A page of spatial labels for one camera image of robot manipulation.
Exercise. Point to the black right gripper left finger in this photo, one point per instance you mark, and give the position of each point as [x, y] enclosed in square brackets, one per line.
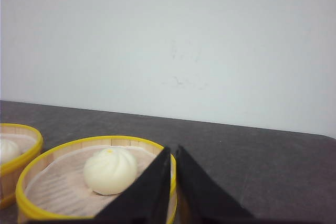
[146, 200]

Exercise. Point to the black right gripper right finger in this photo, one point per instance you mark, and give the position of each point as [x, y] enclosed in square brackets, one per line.
[201, 199]

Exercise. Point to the bamboo steamer basket yellow rim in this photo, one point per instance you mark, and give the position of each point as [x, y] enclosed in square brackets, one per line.
[144, 151]

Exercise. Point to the white steamed bun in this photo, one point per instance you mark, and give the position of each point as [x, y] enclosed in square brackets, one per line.
[9, 151]
[110, 171]

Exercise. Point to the white steamer liner cloth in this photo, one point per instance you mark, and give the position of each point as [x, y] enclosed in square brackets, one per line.
[60, 187]

